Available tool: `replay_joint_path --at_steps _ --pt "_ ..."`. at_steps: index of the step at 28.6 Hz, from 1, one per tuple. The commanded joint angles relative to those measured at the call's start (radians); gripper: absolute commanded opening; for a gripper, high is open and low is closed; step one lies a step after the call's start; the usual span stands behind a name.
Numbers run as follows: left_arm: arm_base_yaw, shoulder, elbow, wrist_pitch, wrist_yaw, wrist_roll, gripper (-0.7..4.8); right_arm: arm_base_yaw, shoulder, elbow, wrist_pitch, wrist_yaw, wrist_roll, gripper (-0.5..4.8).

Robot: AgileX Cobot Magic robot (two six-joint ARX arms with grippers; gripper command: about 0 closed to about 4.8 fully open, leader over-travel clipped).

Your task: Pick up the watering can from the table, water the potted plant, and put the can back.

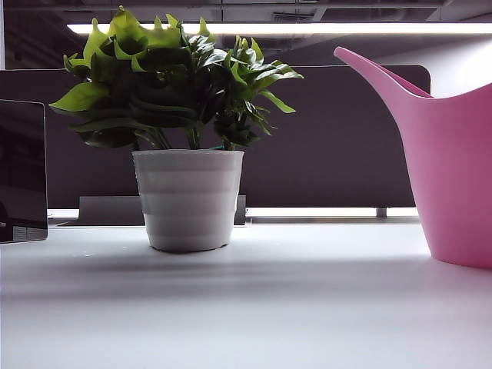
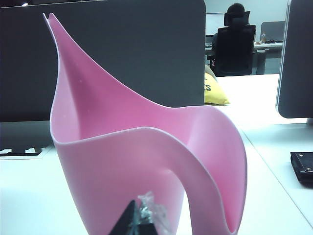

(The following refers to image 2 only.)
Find black leather case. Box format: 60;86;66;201
290;151;313;188

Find pink plastic watering can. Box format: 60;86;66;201
43;12;250;235

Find yellow printed cushion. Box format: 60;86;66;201
203;65;231;106

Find black mesh office chair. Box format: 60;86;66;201
212;11;257;77

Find grey panel with silver edge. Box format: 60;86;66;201
275;0;313;119

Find dark grey desk partition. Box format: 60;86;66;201
0;0;206;122

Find black white patterned board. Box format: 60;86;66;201
0;146;48;156

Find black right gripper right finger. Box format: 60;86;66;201
135;215;157;235

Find seated person in dark clothes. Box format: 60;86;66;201
211;2;251;59

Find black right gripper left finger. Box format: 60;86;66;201
110;199;136;235

